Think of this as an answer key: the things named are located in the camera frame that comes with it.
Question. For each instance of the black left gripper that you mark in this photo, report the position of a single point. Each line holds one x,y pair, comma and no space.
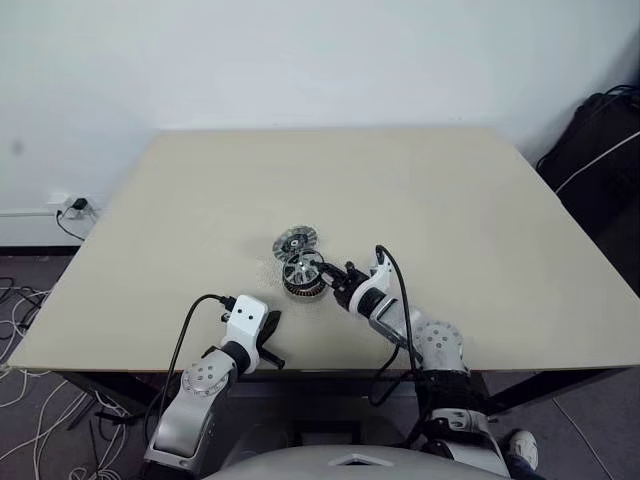
265,342

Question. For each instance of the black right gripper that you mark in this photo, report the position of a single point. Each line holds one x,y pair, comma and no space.
350,285

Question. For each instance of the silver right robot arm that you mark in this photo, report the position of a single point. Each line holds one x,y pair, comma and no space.
440,345

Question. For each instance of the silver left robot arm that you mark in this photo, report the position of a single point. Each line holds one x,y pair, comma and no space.
200,382

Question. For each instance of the grey robot torso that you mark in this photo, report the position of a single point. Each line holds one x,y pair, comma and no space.
310,462

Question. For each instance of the black plug-in charger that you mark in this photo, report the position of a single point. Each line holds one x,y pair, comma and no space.
79,203

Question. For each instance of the white shoe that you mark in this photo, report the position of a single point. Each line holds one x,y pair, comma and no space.
525,445

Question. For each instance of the dark trouser leg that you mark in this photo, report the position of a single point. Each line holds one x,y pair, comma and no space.
522,470

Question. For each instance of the black bag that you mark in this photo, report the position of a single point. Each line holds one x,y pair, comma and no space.
600,215

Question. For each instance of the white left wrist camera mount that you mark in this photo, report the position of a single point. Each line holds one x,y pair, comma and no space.
247,315

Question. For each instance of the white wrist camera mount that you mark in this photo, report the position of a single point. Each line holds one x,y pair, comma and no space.
247,315
382,275

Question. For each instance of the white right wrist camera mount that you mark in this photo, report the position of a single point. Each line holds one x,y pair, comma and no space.
382,275

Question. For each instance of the black table frame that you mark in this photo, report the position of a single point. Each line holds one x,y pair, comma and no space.
550,382

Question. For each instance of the white wall outlet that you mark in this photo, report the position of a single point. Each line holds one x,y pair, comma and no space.
60,197

